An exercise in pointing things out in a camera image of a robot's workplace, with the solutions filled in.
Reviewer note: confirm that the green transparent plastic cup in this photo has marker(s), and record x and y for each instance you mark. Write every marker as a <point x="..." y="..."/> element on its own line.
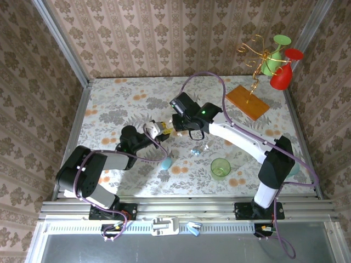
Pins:
<point x="220" y="168"/>

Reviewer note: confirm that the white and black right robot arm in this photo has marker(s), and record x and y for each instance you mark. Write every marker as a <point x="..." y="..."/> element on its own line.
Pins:
<point x="235" y="134"/>

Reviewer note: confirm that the black and grey left robot arm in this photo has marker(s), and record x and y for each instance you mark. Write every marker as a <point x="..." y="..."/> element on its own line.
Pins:
<point x="79" y="175"/>

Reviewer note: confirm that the aluminium corner post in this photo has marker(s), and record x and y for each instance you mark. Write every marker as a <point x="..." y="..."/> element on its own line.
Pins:
<point x="315" y="22"/>
<point x="61" y="41"/>

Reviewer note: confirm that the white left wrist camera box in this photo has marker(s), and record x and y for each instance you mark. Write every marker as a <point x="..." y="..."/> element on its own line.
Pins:
<point x="151" y="129"/>

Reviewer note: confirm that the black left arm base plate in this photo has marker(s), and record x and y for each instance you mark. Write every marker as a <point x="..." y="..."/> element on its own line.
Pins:
<point x="129" y="211"/>

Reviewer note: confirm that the blue earbud charging case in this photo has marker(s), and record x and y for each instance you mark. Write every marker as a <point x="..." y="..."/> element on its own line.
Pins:
<point x="166" y="163"/>

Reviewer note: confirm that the grey metal sheet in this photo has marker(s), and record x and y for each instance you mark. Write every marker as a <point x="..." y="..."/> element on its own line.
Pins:
<point x="178" y="249"/>

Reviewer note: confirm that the white plastic bracket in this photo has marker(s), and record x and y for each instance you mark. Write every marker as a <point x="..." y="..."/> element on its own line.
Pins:
<point x="164" y="226"/>

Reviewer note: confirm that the floral patterned tablecloth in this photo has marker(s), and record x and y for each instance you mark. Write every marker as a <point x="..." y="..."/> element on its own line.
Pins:
<point x="131" y="93"/>

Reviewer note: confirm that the aluminium table side rail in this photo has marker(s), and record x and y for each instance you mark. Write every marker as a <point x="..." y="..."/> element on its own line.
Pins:
<point x="299" y="120"/>
<point x="78" y="120"/>

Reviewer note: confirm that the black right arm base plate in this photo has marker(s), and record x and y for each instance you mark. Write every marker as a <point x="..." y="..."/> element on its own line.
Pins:
<point x="242" y="211"/>

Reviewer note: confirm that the red plastic wine glass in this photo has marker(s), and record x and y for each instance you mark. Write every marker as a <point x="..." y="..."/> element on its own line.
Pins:
<point x="281" y="78"/>

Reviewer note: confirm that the long aluminium frame rail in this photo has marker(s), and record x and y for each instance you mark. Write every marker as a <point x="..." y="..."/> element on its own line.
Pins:
<point x="186" y="208"/>

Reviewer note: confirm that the green plastic wine glass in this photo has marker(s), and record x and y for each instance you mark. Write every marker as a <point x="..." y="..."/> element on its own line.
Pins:
<point x="272" y="61"/>

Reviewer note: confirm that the black connector box yellow plug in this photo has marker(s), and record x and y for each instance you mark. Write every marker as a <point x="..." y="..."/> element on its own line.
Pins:
<point x="112" y="228"/>
<point x="264" y="228"/>

